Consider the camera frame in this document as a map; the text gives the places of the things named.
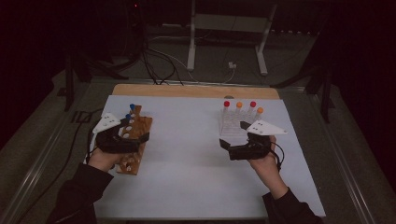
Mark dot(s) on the red cap test tube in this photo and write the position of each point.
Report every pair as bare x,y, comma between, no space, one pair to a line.
252,104
226,103

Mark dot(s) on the black tripod stand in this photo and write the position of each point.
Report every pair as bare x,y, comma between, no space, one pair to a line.
69,87
325,93

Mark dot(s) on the clear acrylic tube rack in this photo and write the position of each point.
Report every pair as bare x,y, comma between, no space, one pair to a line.
232,126

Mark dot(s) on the wooden test tube rack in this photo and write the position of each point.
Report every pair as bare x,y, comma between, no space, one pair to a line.
141,123

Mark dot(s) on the metal floor rail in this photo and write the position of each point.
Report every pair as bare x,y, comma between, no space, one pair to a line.
35,174
347,174

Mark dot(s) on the grey metal stand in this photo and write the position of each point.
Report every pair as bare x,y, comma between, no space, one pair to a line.
190,46

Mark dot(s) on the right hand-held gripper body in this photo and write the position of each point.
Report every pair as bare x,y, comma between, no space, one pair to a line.
253,150

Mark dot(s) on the orange cap test tube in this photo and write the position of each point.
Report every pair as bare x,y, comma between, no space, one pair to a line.
260,110
239,104

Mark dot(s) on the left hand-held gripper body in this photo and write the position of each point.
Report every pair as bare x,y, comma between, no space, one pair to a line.
115,144

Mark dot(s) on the person's left hand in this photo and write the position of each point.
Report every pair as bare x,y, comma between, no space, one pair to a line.
102,160

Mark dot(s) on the white plug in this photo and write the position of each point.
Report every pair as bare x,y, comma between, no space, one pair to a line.
232,65

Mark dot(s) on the blue cap test tube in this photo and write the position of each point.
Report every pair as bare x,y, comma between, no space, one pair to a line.
132,106
128,117

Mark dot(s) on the white table sheet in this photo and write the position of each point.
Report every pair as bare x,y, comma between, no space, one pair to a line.
193,161

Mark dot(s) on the person's right hand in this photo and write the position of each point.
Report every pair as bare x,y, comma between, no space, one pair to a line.
267,169

